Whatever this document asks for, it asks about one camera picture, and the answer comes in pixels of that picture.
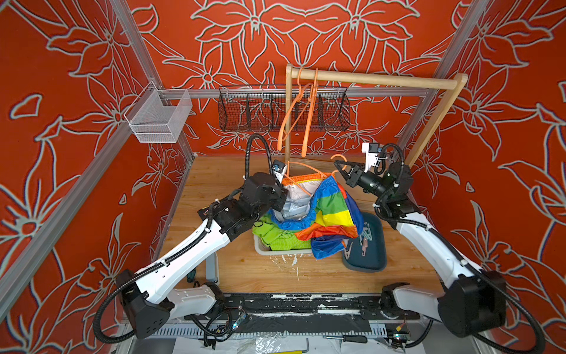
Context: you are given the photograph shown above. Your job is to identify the grey rectangular block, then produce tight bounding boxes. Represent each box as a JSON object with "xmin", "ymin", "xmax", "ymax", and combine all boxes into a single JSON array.
[{"xmin": 205, "ymin": 252, "xmax": 220, "ymax": 284}]

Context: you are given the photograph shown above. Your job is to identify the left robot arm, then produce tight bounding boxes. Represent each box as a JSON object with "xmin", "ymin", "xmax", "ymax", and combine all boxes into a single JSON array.
[{"xmin": 93, "ymin": 149, "xmax": 288, "ymax": 344}]

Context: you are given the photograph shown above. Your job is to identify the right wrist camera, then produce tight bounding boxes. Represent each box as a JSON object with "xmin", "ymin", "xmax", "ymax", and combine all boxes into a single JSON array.
[{"xmin": 361, "ymin": 142, "xmax": 387, "ymax": 175}]

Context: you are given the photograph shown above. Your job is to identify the rainbow striped shorts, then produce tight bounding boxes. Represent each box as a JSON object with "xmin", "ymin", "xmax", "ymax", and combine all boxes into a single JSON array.
[{"xmin": 266, "ymin": 173, "xmax": 364, "ymax": 260}]

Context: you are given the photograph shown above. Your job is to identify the orange hanger of rainbow shorts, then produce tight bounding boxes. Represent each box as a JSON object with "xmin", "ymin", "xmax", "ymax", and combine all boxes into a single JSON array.
[{"xmin": 282, "ymin": 159, "xmax": 338, "ymax": 200}]

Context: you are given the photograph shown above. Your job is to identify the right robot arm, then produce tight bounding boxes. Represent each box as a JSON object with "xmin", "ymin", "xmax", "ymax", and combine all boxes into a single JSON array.
[{"xmin": 334, "ymin": 143, "xmax": 546, "ymax": 353}]

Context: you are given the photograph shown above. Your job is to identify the orange clothes hanger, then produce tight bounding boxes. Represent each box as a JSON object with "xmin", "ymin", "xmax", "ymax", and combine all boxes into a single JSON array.
[{"xmin": 277, "ymin": 63, "xmax": 312, "ymax": 155}]

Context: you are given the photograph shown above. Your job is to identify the clear acrylic wall bin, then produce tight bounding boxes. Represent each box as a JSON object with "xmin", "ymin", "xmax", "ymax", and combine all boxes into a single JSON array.
[{"xmin": 124, "ymin": 81, "xmax": 193, "ymax": 144}]

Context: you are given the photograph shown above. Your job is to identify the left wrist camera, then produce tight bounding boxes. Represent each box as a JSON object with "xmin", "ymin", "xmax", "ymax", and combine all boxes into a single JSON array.
[{"xmin": 272, "ymin": 160, "xmax": 287, "ymax": 182}]

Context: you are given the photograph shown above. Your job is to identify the white plastic basket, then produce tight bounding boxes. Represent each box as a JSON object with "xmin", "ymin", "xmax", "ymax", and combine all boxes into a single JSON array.
[{"xmin": 254, "ymin": 235, "xmax": 312, "ymax": 256}]

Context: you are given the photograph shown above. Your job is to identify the green handled screwdriver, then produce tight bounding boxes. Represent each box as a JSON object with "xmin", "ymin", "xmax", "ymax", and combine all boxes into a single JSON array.
[{"xmin": 187, "ymin": 268, "xmax": 197, "ymax": 283}]

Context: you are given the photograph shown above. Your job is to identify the clothespin in tray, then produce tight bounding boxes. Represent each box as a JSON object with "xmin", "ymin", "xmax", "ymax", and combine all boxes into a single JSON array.
[{"xmin": 344, "ymin": 243, "xmax": 354, "ymax": 260}]

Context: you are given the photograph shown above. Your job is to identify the wooden clothes rack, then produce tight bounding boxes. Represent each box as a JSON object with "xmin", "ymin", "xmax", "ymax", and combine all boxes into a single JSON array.
[{"xmin": 273, "ymin": 68, "xmax": 468, "ymax": 166}]

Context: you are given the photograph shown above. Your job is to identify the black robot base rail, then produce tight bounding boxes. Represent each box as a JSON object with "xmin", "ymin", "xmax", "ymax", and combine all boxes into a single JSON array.
[{"xmin": 194, "ymin": 291, "xmax": 421, "ymax": 335}]

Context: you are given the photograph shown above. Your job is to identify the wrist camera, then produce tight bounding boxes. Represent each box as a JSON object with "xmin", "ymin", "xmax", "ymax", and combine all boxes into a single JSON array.
[
  {"xmin": 272, "ymin": 160, "xmax": 287, "ymax": 182},
  {"xmin": 361, "ymin": 142, "xmax": 387, "ymax": 175}
]

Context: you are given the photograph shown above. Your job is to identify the black wire wall basket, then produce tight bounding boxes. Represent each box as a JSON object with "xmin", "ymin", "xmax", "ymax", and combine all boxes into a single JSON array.
[{"xmin": 218, "ymin": 85, "xmax": 352, "ymax": 132}]

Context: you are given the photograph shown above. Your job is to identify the teal plastic tray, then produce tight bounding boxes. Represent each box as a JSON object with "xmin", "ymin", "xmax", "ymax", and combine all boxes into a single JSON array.
[{"xmin": 342, "ymin": 212, "xmax": 388, "ymax": 273}]

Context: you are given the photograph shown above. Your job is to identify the orange hanger of green shorts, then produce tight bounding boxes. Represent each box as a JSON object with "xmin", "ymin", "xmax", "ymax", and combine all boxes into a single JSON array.
[{"xmin": 301, "ymin": 69, "xmax": 318, "ymax": 158}]

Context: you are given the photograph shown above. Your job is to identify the lime green shorts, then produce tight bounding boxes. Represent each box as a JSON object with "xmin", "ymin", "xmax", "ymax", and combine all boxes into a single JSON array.
[{"xmin": 252, "ymin": 214, "xmax": 311, "ymax": 251}]

